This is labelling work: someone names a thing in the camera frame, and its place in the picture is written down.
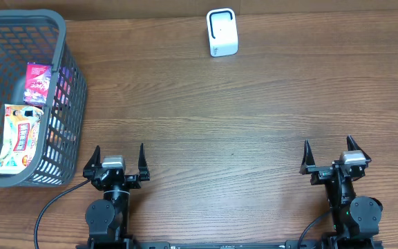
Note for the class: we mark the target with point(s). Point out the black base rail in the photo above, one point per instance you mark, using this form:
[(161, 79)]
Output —
[(289, 244)]

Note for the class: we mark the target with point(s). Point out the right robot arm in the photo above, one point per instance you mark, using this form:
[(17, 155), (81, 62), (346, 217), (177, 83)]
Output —
[(355, 218)]

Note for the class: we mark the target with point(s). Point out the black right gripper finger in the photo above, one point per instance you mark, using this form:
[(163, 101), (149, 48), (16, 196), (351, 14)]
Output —
[(353, 146), (308, 159)]

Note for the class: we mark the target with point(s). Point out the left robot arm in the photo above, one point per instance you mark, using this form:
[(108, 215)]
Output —
[(108, 218)]

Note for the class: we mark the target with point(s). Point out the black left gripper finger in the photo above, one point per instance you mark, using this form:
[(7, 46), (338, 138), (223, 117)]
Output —
[(144, 173), (94, 161)]

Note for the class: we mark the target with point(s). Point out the red purple tissue pack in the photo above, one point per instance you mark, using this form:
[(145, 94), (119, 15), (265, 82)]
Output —
[(38, 77)]

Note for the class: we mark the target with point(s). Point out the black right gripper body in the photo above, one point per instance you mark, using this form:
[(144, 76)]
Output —
[(320, 173)]

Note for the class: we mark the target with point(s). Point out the grey plastic shopping basket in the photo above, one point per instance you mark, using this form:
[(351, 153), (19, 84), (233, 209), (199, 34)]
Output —
[(39, 36)]

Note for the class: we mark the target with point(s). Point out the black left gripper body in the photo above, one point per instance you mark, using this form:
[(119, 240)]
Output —
[(133, 182)]

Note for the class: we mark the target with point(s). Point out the cream snack bag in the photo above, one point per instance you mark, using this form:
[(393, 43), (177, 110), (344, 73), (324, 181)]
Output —
[(20, 136)]

